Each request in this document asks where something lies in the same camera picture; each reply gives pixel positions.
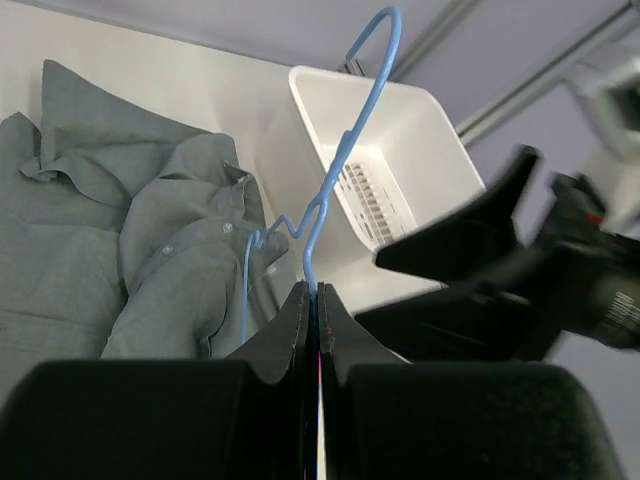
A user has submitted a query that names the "white plastic bin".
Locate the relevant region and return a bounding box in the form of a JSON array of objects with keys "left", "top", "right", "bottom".
[{"left": 255, "top": 66, "right": 484, "bottom": 282}]

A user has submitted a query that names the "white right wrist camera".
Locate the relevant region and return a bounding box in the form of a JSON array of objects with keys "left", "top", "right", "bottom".
[{"left": 567, "top": 51, "right": 639, "bottom": 233}]

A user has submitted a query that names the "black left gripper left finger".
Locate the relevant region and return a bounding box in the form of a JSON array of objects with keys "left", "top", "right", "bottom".
[{"left": 1, "top": 282, "right": 313, "bottom": 479}]

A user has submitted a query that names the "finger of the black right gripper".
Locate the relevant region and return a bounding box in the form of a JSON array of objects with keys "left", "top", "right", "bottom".
[
  {"left": 375, "top": 147, "right": 540, "bottom": 284},
  {"left": 355, "top": 283, "right": 555, "bottom": 361}
]

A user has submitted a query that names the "blue wire hanger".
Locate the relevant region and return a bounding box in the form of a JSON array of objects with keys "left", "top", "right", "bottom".
[{"left": 241, "top": 6, "right": 402, "bottom": 341}]

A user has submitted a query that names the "grey button-up shirt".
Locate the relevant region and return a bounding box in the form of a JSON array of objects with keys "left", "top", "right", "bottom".
[{"left": 1, "top": 60, "right": 296, "bottom": 395}]

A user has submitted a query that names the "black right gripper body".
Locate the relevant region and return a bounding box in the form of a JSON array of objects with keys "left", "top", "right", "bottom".
[{"left": 507, "top": 174, "right": 639, "bottom": 350}]

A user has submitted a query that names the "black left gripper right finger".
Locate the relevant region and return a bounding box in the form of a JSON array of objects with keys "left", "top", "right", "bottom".
[{"left": 317, "top": 284, "right": 625, "bottom": 479}]

